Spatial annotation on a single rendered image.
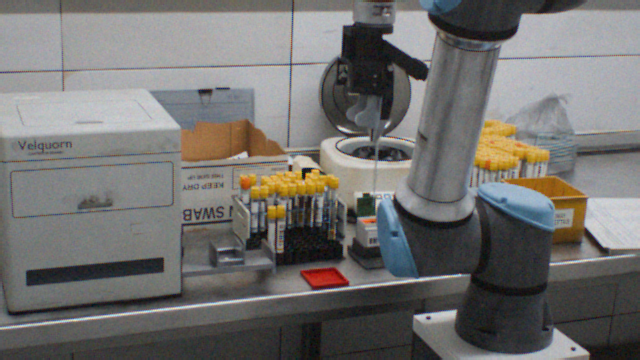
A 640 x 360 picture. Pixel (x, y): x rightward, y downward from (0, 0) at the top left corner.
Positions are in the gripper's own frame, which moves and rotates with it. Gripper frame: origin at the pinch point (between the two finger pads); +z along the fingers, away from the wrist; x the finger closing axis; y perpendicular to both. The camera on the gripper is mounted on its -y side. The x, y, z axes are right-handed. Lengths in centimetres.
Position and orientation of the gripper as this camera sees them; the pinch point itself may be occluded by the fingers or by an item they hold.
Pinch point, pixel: (377, 134)
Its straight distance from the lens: 176.2
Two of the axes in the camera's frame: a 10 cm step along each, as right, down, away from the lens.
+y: -9.3, 0.7, -3.5
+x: 3.6, 3.0, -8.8
